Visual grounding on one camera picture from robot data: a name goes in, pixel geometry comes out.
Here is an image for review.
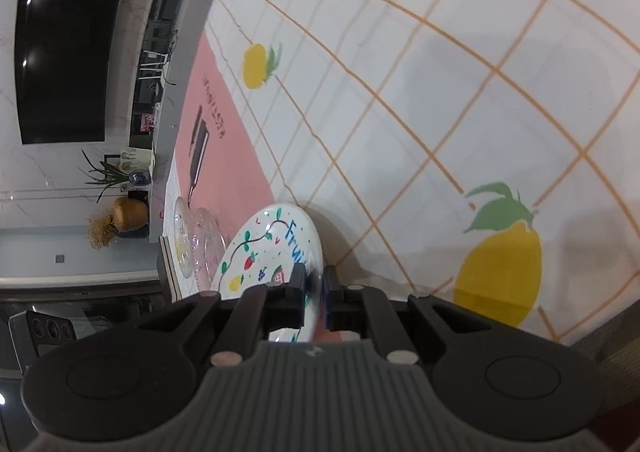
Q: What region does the dark device with round holes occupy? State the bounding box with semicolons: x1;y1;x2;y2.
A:
9;309;77;376

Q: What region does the dried yellow flower bunch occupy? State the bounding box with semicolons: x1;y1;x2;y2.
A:
88;213;119;250

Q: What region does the green plant in blue vase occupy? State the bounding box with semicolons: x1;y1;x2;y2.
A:
81;149;152;204

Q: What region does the white fruit-print plate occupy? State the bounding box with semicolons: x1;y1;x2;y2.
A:
210;202;325;344

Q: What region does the white router with antennas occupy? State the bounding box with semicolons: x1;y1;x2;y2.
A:
137;50;172;79

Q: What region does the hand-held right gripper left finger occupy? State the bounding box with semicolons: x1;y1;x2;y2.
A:
137;263;308;367

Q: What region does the gold vase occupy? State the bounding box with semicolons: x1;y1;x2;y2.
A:
112;197;150;234

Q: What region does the clear glass bowl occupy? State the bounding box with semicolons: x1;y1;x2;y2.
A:
172;196;202;281
192;207;227;293

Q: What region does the black television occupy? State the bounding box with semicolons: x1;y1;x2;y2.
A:
14;0;130;146

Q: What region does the white checked lemon-print tablecloth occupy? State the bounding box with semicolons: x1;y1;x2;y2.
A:
160;0;640;349

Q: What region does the pink printed mat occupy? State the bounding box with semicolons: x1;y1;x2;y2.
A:
164;32;274;239

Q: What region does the white picture card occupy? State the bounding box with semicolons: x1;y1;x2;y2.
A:
120;149;154;171

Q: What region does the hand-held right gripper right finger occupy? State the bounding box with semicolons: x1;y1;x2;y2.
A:
321;265;507;367

